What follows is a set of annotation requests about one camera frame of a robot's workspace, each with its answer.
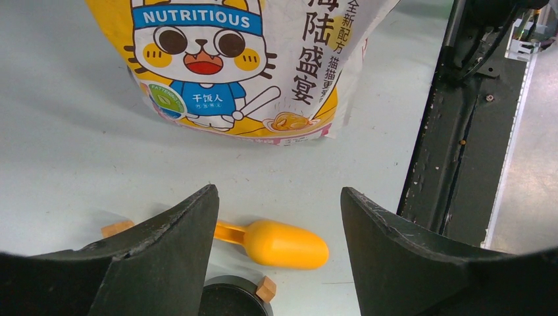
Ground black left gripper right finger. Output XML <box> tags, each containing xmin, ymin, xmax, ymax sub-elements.
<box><xmin>340</xmin><ymin>187</ymin><xmax>557</xmax><ymax>315</ymax></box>

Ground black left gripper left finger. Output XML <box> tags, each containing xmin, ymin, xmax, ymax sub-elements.
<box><xmin>1</xmin><ymin>184</ymin><xmax>219</xmax><ymax>315</ymax></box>

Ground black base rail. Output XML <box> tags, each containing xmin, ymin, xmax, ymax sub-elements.
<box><xmin>397</xmin><ymin>1</ymin><xmax>548</xmax><ymax>246</ymax></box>

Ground cat food bag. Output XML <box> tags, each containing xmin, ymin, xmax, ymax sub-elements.
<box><xmin>87</xmin><ymin>0</ymin><xmax>396</xmax><ymax>145</ymax></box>

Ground yellow plastic food scoop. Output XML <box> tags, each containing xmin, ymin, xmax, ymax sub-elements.
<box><xmin>214</xmin><ymin>220</ymin><xmax>329</xmax><ymax>270</ymax></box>

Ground black bowl wooden feet near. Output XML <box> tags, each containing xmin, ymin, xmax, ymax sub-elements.
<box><xmin>89</xmin><ymin>219</ymin><xmax>272</xmax><ymax>315</ymax></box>

